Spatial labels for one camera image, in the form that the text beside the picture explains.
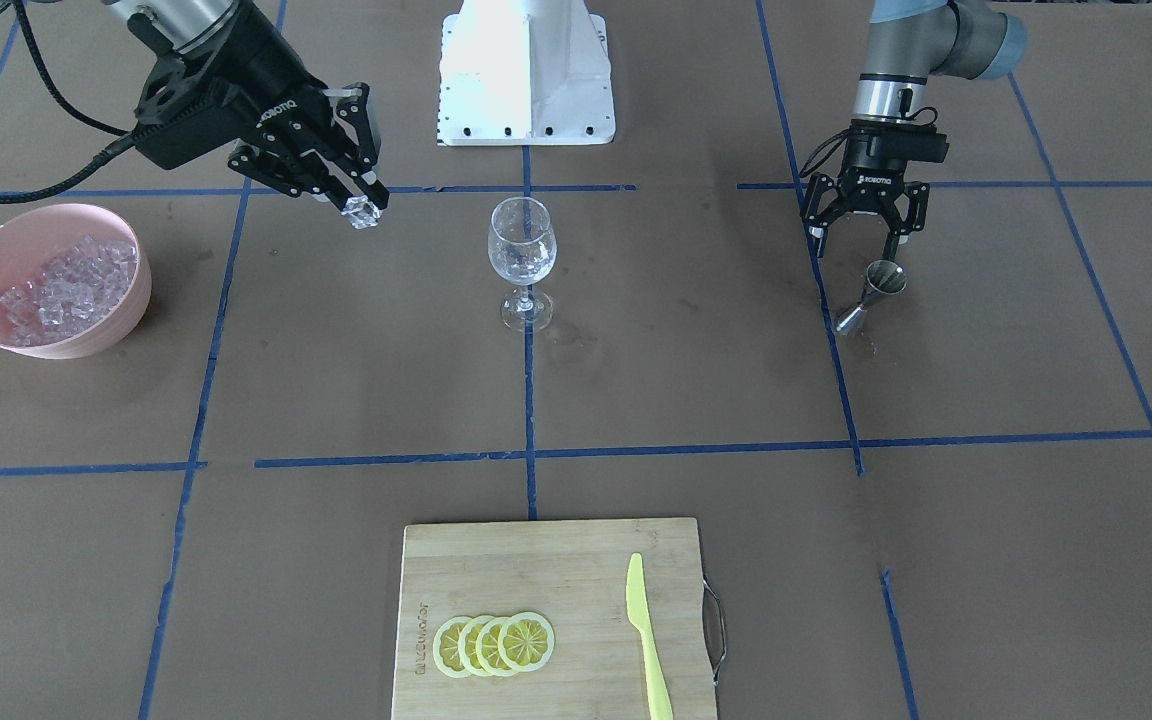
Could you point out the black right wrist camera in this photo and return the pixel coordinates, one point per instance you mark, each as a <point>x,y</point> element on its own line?
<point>186,111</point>

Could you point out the clear ice cubes pile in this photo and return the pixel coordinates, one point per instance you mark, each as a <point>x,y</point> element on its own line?
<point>71,292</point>

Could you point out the yellow plastic knife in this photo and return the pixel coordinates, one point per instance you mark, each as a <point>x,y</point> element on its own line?
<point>638,615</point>

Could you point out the lemon slice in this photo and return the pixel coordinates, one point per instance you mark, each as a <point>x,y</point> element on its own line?
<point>467,645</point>
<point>447,655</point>
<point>526,642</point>
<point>487,645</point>

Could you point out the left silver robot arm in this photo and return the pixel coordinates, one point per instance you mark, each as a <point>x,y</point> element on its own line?
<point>908,43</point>

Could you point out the clear wine glass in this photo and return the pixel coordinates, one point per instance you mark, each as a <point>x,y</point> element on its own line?
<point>521,245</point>

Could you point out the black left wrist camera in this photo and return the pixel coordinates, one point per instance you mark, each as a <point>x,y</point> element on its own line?
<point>908,144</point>

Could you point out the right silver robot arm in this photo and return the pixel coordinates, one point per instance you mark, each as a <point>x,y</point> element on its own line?
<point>165,28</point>

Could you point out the steel cocktail jigger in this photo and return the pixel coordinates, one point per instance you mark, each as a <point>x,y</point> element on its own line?
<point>883,279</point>

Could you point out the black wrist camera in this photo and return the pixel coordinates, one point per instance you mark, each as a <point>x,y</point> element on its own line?
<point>186,111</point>
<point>908,144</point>

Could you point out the bamboo cutting board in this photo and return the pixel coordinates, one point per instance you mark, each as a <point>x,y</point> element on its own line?
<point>574,574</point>

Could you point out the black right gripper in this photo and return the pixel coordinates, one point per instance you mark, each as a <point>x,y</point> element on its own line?
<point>264,103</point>

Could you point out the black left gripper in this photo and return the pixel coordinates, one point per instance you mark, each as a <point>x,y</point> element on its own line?
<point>867,166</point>

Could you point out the single clear ice cube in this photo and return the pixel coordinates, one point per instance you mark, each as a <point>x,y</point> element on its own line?
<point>361,212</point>

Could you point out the pink bowl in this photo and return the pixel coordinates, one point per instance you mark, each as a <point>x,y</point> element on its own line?
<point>28,241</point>

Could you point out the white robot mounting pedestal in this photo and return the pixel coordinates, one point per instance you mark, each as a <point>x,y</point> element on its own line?
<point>525,73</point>

